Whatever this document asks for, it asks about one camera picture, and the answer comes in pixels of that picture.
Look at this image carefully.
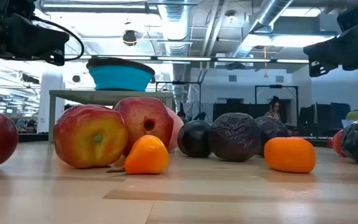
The small red pomegranate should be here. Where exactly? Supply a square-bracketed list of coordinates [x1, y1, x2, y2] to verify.
[332, 129, 347, 157]

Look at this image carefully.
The purple wrinkled passion fruit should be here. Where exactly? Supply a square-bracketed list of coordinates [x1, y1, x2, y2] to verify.
[254, 115, 293, 157]
[208, 112, 262, 163]

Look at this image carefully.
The orange tangerine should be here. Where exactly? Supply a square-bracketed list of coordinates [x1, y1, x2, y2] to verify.
[264, 137, 317, 174]

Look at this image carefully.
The red yellow apple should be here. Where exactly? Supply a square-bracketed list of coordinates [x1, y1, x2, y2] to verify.
[53, 105, 129, 170]

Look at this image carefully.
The large red apple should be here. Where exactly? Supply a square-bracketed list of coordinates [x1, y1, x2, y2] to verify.
[113, 96, 175, 157]

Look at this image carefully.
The black plum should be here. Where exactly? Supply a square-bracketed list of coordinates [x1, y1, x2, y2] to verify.
[177, 119, 213, 158]

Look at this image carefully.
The pink peach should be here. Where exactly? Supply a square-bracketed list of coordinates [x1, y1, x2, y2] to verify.
[165, 107, 185, 152]

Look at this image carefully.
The white pillar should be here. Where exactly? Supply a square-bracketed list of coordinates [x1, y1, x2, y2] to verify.
[37, 72, 65, 134]

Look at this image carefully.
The dark office partition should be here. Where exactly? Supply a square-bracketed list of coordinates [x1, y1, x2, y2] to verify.
[297, 102, 351, 137]
[213, 102, 270, 121]

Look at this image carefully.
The person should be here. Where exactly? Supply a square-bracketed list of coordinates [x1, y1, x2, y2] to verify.
[264, 95, 282, 122]

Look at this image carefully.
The pale green metal riser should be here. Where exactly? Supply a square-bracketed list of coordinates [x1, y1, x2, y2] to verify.
[48, 89, 176, 144]

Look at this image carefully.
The black ceiling speaker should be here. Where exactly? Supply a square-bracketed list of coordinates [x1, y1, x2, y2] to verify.
[122, 29, 138, 47]

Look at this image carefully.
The blue collapsible bowl grey rim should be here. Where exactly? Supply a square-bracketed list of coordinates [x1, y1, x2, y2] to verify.
[86, 57, 156, 92]

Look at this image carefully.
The ceiling strip light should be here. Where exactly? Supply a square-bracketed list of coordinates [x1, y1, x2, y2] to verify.
[63, 55, 310, 65]

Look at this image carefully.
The black left wrist camera cable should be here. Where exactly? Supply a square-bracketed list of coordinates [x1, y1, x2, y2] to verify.
[31, 15, 86, 62]

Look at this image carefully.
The black background rig frame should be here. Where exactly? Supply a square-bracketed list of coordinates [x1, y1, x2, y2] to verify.
[254, 84, 300, 127]
[155, 80, 202, 114]

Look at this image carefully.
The yellow hanging cord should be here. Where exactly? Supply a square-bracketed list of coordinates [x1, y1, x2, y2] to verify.
[262, 46, 269, 78]

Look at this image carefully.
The silver slanted duct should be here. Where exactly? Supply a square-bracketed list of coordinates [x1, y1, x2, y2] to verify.
[231, 0, 295, 58]

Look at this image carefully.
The silver ventilation duct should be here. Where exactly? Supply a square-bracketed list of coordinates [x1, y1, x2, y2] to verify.
[157, 0, 195, 103]

